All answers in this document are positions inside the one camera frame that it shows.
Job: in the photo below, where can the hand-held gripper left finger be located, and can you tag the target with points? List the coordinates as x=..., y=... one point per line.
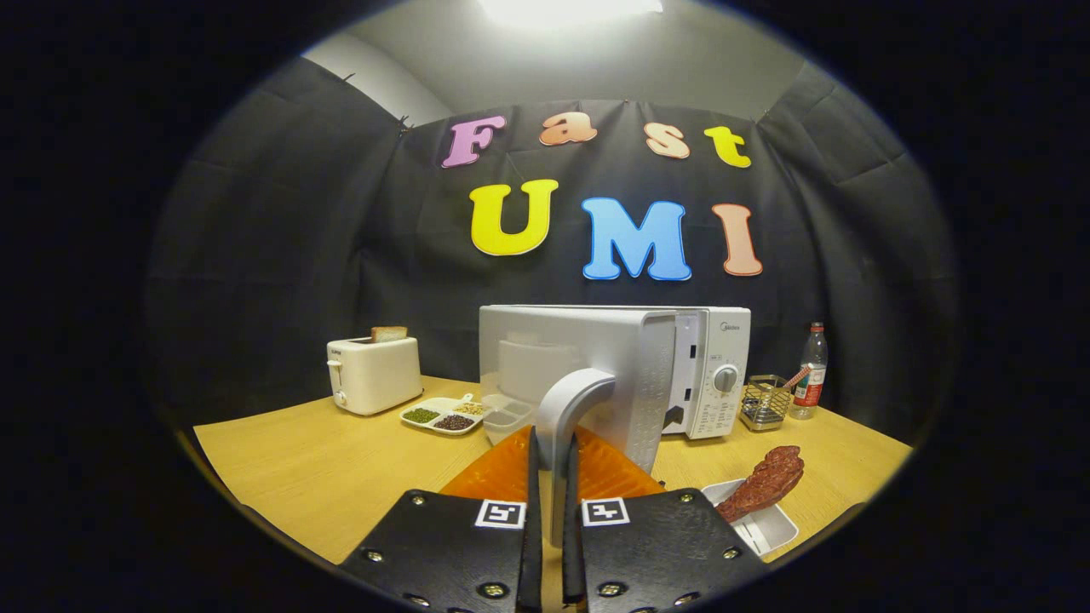
x=535, y=545

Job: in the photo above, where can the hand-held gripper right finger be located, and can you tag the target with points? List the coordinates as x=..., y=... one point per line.
x=572, y=553

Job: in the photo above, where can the white toaster oven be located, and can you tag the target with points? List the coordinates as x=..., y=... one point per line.
x=596, y=358

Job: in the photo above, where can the reddish brown meat piece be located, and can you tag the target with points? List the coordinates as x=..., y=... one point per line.
x=766, y=481

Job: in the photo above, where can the cream toaster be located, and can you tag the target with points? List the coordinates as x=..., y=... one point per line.
x=375, y=375

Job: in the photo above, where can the white divided dish of beans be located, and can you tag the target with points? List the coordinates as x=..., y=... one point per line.
x=434, y=417

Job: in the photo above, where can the small white ridged tray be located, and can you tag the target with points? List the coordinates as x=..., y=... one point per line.
x=771, y=532

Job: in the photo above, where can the toast slice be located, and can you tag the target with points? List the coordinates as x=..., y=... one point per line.
x=389, y=335

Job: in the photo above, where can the red white striped stick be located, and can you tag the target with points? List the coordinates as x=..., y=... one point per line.
x=796, y=379

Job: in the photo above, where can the clear plastic bottle red label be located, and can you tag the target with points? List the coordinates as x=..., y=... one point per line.
x=813, y=375

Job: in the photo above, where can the black backdrop cloth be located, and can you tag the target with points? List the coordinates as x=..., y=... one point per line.
x=272, y=255

